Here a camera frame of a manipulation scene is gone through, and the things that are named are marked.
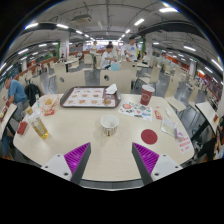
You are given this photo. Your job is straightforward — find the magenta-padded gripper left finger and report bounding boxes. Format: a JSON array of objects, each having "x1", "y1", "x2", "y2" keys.
[{"x1": 41, "y1": 142, "x2": 92, "y2": 186}]

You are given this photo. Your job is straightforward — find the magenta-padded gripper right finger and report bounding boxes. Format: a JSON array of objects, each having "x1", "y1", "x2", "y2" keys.
[{"x1": 131, "y1": 142, "x2": 183, "y2": 186}]

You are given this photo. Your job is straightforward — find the flat round red coaster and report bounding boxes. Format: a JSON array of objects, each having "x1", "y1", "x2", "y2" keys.
[{"x1": 140, "y1": 128, "x2": 159, "y2": 146}]

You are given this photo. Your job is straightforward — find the white paper with red print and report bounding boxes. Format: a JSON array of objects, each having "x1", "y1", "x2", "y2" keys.
[{"x1": 176, "y1": 134, "x2": 195, "y2": 155}]

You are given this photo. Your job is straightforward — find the small red sauce packet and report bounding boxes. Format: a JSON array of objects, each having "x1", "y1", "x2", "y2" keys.
[
  {"x1": 153, "y1": 109, "x2": 163, "y2": 121},
  {"x1": 43, "y1": 109, "x2": 56, "y2": 117}
]

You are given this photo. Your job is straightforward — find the white paper cup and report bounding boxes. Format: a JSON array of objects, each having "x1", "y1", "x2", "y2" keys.
[{"x1": 99, "y1": 114, "x2": 120, "y2": 137}]

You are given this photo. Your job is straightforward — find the colourful sticker sheet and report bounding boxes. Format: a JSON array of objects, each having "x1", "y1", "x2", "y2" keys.
[{"x1": 117, "y1": 100, "x2": 154, "y2": 123}]

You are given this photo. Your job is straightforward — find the clear bottle with yellow drink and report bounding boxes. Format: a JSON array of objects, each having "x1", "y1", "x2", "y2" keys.
[{"x1": 25, "y1": 107, "x2": 50, "y2": 140}]

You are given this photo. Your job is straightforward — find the dark brown food tray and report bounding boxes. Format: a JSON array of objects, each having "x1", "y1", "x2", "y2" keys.
[{"x1": 59, "y1": 85, "x2": 122, "y2": 109}]

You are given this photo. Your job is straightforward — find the printed paper tray liner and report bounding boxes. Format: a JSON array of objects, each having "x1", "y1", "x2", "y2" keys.
[{"x1": 62, "y1": 87, "x2": 116, "y2": 108}]

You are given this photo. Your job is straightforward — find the red carton box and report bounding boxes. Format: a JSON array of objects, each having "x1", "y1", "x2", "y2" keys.
[{"x1": 16, "y1": 120, "x2": 30, "y2": 136}]

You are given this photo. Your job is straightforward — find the red paper drink cup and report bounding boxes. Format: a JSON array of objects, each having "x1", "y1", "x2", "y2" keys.
[{"x1": 139, "y1": 84, "x2": 156, "y2": 107}]

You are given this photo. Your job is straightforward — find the paper wrapper with fries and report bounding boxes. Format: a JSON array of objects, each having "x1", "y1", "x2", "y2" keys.
[{"x1": 38, "y1": 93, "x2": 61, "y2": 113}]

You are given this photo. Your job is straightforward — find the wrapped burger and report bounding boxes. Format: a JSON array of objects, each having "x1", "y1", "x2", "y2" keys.
[{"x1": 102, "y1": 96, "x2": 113, "y2": 107}]

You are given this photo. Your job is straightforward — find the person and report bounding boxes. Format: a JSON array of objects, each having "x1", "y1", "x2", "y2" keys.
[
  {"x1": 2, "y1": 77, "x2": 30, "y2": 122},
  {"x1": 121, "y1": 36, "x2": 140, "y2": 63},
  {"x1": 205, "y1": 115, "x2": 224, "y2": 162},
  {"x1": 99, "y1": 44, "x2": 119, "y2": 70}
]

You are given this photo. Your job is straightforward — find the beige side table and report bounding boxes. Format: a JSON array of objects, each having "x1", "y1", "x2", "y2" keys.
[
  {"x1": 194, "y1": 101, "x2": 220, "y2": 135},
  {"x1": 0, "y1": 102, "x2": 19, "y2": 141}
]

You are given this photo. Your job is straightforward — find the crumpled white napkin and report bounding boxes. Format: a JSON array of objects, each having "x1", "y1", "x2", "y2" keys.
[{"x1": 105, "y1": 83, "x2": 119, "y2": 95}]

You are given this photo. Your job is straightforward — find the beige chair with round hole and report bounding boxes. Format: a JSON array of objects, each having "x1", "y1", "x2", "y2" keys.
[
  {"x1": 98, "y1": 68, "x2": 133, "y2": 95},
  {"x1": 54, "y1": 69, "x2": 87, "y2": 95}
]

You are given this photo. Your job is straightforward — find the black backpack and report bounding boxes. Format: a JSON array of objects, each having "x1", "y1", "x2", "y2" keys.
[{"x1": 23, "y1": 83, "x2": 42, "y2": 107}]

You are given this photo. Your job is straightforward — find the beige chairs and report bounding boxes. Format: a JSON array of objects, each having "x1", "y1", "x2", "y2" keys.
[{"x1": 134, "y1": 59, "x2": 188, "y2": 113}]

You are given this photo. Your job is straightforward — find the ceiling lights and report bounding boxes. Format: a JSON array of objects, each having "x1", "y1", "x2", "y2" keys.
[{"x1": 0, "y1": 6, "x2": 224, "y2": 74}]

